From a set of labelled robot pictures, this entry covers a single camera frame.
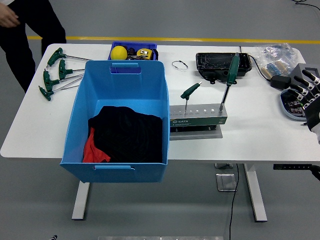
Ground green grey SATA tool rack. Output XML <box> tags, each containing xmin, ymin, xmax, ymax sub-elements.
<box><xmin>169</xmin><ymin>103</ymin><xmax>229</xmax><ymax>131</ymax></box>

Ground grey oval parts tray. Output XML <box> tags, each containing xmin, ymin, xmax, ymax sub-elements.
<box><xmin>279</xmin><ymin>88</ymin><xmax>310</xmax><ymax>121</ymax></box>

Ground clear plastic parts bag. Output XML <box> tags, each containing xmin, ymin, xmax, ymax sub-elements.
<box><xmin>255</xmin><ymin>42</ymin><xmax>300</xmax><ymax>81</ymax></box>

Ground small dark blue parts tray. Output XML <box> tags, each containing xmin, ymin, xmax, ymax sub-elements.
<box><xmin>107</xmin><ymin>41</ymin><xmax>159</xmax><ymax>62</ymax></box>

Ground small green T-handle hex key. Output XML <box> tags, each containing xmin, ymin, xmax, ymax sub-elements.
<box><xmin>180</xmin><ymin>81</ymin><xmax>203</xmax><ymax>115</ymax></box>

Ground black power adapter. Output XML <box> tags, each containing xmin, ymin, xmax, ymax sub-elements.
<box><xmin>270</xmin><ymin>75</ymin><xmax>292</xmax><ymax>90</ymax></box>

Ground square metal floor plate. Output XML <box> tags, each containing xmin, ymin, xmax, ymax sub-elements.
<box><xmin>215</xmin><ymin>173</ymin><xmax>238</xmax><ymax>192</ymax></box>

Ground white table leg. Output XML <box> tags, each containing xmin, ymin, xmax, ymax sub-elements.
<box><xmin>71</xmin><ymin>181</ymin><xmax>91</xmax><ymax>221</ymax></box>
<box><xmin>243</xmin><ymin>163</ymin><xmax>268</xmax><ymax>223</ymax></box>

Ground red cloth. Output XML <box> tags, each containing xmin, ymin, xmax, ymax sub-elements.
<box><xmin>82</xmin><ymin>127</ymin><xmax>111</xmax><ymax>163</ymax></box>

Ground large green T-handle hex key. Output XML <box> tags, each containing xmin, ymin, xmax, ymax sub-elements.
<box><xmin>219</xmin><ymin>52</ymin><xmax>241</xmax><ymax>111</ymax></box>

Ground black table control panel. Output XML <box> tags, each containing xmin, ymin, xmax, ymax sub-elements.
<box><xmin>272</xmin><ymin>163</ymin><xmax>313</xmax><ymax>171</ymax></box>

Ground thin wire loop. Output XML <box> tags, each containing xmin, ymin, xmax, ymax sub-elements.
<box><xmin>171</xmin><ymin>60</ymin><xmax>189</xmax><ymax>71</ymax></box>

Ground person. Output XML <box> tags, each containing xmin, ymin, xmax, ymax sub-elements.
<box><xmin>0</xmin><ymin>0</ymin><xmax>67</xmax><ymax>94</ymax></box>

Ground black cloth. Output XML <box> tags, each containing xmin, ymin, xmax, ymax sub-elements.
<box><xmin>87</xmin><ymin>105</ymin><xmax>164</xmax><ymax>163</ymax></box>

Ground person's left hand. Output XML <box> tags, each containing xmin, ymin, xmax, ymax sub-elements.
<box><xmin>0</xmin><ymin>5</ymin><xmax>21</xmax><ymax>28</ymax></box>

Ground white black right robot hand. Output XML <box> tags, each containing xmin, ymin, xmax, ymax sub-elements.
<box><xmin>284</xmin><ymin>69</ymin><xmax>320</xmax><ymax>145</ymax></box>

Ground taped resistor strip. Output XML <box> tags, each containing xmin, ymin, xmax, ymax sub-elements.
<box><xmin>261</xmin><ymin>66</ymin><xmax>274</xmax><ymax>78</ymax></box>
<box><xmin>274</xmin><ymin>61</ymin><xmax>286</xmax><ymax>74</ymax></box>

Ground large blue plastic bin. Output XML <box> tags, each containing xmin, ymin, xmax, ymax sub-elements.
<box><xmin>59</xmin><ymin>59</ymin><xmax>171</xmax><ymax>184</ymax></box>

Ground yellow ball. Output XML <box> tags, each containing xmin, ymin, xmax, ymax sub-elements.
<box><xmin>110</xmin><ymin>45</ymin><xmax>128</xmax><ymax>60</ymax></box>

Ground yellow tape measure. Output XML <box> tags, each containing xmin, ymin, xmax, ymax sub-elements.
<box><xmin>136</xmin><ymin>48</ymin><xmax>153</xmax><ymax>61</ymax></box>

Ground black plastic case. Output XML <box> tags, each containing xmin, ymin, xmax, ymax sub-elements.
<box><xmin>195</xmin><ymin>51</ymin><xmax>253</xmax><ymax>85</ymax></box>

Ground black adapter cord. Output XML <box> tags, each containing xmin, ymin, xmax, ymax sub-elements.
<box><xmin>239</xmin><ymin>45</ymin><xmax>273</xmax><ymax>81</ymax></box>

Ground black floor cable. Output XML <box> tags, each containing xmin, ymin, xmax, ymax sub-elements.
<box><xmin>228</xmin><ymin>163</ymin><xmax>240</xmax><ymax>240</ymax></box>

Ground black background cable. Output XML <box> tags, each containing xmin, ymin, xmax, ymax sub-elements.
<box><xmin>291</xmin><ymin>0</ymin><xmax>320</xmax><ymax>11</ymax></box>

